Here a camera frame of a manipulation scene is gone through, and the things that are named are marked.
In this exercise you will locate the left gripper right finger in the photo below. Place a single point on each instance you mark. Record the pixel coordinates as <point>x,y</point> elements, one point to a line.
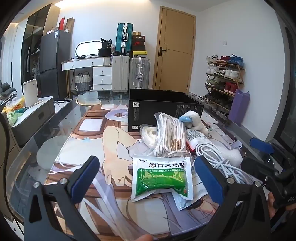
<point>242,213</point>

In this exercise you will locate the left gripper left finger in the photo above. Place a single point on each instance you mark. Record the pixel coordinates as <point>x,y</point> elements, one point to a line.
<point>41,222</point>

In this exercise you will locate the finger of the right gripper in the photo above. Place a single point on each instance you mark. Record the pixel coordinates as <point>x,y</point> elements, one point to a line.
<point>261,146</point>
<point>259,170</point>

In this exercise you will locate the white foam block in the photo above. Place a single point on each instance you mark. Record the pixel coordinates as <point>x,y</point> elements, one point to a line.
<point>234,156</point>

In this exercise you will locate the white tissue pack red wrapper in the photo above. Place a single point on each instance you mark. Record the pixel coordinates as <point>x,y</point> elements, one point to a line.
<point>194,137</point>

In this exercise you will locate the white plush toy blue cap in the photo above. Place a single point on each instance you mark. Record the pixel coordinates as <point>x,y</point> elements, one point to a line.
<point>192,120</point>

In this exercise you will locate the green medicine sachet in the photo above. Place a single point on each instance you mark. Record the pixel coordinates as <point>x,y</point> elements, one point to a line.
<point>154,175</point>

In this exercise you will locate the person's left hand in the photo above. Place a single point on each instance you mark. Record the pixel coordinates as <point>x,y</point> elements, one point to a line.
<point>145,237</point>

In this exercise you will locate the purple paper bag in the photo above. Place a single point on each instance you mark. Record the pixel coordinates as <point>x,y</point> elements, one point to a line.
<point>239,107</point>

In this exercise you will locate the wooden shoe rack with shoes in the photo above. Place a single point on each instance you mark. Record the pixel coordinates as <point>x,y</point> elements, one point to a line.
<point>224,78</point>

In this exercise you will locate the anime printed desk mat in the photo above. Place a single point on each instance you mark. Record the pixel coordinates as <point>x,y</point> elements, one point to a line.
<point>102,131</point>

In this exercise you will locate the grey side cabinet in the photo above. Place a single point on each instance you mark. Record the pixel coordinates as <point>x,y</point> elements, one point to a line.
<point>32,120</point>

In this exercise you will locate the black cardboard box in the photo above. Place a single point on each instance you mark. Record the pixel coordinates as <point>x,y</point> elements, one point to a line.
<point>145,103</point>

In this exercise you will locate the black refrigerator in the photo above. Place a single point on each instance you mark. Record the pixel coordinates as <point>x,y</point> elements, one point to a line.
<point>54,50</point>

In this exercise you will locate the woven basket bag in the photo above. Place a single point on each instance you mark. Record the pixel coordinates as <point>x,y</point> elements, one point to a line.
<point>82,82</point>

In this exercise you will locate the tan wooden door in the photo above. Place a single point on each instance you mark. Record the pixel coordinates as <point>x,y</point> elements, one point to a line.
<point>175,50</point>

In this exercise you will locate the white drawer desk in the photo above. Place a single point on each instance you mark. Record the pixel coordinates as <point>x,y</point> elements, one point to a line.
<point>99,68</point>

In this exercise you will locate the silver suitcase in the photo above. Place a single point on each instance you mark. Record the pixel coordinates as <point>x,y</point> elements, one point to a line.
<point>139,73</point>

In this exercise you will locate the stack of shoe boxes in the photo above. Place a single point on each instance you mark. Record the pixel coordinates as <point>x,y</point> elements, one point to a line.
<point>138,45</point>

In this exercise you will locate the white suitcase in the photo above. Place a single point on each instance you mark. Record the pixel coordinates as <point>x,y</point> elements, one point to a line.
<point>120,73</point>

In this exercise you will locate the oval vanity mirror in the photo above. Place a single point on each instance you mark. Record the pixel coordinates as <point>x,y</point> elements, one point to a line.
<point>88,48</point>

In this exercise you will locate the black bag on desk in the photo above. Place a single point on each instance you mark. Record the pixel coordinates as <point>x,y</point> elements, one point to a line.
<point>105,50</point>

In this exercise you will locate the teal suitcase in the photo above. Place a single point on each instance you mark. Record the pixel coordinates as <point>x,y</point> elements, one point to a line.
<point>123,44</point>

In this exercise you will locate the black glass display cabinet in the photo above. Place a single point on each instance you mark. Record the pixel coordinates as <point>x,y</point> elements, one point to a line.
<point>38,24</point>

